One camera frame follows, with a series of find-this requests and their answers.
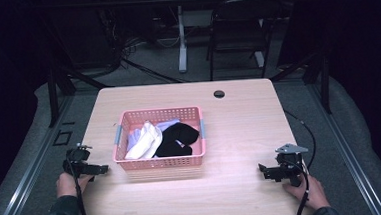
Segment person's right hand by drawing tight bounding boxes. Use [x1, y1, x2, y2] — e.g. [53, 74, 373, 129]
[281, 172, 332, 214]

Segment person's left hand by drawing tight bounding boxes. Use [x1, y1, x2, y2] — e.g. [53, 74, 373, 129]
[54, 169, 97, 200]

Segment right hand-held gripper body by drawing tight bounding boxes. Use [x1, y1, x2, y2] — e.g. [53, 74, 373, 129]
[272, 141, 312, 188]

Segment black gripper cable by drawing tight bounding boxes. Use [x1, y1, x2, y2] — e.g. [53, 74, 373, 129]
[65, 156, 96, 215]
[283, 107, 321, 215]

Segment black metal stand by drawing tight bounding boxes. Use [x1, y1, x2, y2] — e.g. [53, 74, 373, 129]
[267, 43, 334, 119]
[42, 55, 117, 129]

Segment black floor socket plate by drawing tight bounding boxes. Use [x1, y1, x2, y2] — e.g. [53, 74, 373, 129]
[51, 128, 75, 147]

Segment black table cable grommet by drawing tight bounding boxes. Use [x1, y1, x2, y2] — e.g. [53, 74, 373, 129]
[212, 88, 226, 100]

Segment black folding chair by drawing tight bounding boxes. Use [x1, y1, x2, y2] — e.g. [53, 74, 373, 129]
[202, 0, 280, 82]

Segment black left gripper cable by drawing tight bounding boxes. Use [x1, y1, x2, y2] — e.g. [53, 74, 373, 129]
[65, 156, 96, 215]

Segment white sock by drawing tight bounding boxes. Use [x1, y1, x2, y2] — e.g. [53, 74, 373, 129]
[121, 119, 166, 162]

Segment aluminium floor rail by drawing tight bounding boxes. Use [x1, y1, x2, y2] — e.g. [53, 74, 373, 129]
[305, 75, 381, 215]
[0, 94, 83, 215]

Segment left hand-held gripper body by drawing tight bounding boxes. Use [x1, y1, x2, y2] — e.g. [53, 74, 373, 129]
[61, 141, 97, 179]

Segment white desk leg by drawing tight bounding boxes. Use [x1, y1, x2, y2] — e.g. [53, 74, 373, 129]
[174, 4, 190, 74]

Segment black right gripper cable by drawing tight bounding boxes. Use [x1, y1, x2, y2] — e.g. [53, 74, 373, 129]
[283, 107, 321, 215]

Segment black sock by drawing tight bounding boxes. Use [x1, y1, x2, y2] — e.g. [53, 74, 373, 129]
[152, 120, 202, 159]

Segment light purple sock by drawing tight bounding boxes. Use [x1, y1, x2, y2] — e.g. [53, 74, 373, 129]
[124, 118, 183, 152]

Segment black floor cables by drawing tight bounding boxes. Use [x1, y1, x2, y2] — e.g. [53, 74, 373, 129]
[106, 7, 186, 89]

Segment pink plastic basket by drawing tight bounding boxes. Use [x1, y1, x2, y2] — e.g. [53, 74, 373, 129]
[109, 105, 209, 172]

